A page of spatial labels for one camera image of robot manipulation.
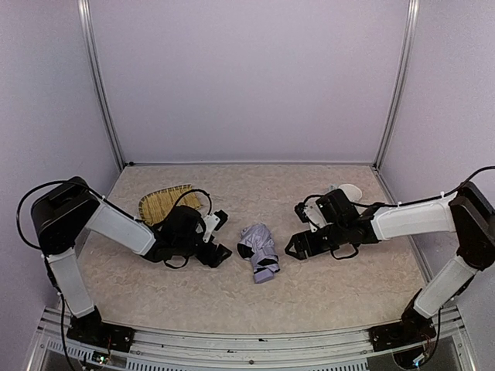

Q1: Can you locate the light blue plastic jug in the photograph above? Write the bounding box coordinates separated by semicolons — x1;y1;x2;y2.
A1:
329;183;363;202

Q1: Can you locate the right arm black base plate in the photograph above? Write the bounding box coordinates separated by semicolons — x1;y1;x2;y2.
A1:
368;321;437;352

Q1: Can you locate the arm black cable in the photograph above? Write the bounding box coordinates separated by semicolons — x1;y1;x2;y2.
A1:
359;165;495;209
15;179;108;248

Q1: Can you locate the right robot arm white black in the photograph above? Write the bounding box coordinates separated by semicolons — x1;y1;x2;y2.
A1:
285;181;494;328

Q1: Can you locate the aluminium corner post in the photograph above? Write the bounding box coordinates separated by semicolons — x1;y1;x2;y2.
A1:
374;0;420;172
77;0;126;172

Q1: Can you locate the woven bamboo tray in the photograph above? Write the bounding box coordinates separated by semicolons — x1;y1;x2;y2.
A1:
138;184;193;226

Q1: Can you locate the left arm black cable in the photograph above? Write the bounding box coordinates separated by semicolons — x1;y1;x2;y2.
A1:
15;179;108;248

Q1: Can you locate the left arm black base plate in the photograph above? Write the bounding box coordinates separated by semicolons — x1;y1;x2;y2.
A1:
67;322;135;352

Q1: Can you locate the lilac umbrella with black lining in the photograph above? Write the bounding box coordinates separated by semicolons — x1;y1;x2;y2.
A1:
237;223;280;284

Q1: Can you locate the aluminium front rail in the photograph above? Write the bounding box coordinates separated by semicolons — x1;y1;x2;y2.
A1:
21;307;477;370

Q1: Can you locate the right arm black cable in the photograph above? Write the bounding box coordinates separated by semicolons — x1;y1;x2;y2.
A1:
359;165;495;209

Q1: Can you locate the aluminium corner post left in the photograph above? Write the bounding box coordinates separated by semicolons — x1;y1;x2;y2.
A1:
77;0;126;172

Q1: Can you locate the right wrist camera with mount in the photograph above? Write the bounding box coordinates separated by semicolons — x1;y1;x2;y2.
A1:
294;201;327;233

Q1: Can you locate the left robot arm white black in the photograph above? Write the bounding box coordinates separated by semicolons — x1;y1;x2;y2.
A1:
31;176;232;318

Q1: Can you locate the aluminium corner post right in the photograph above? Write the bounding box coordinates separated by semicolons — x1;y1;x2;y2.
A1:
374;0;420;172

